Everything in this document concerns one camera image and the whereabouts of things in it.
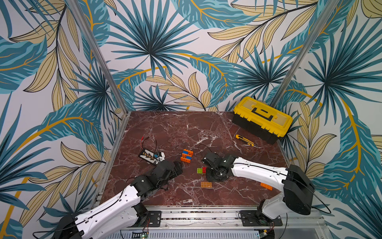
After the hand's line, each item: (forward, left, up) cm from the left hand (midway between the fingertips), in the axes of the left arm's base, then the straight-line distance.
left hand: (175, 169), depth 79 cm
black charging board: (+12, +19, -8) cm, 24 cm away
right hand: (-3, -18, -5) cm, 19 cm away
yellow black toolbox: (+32, -52, +6) cm, 61 cm away
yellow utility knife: (+26, -45, -10) cm, 53 cm away
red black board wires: (+26, +26, -11) cm, 38 cm away
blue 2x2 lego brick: (+11, -7, -8) cm, 16 cm away
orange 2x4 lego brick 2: (+10, -4, -9) cm, 14 cm away
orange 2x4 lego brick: (+15, -7, -8) cm, 19 cm away
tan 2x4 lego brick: (-4, -17, -10) cm, 20 cm away
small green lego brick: (+4, -13, -11) cm, 17 cm away
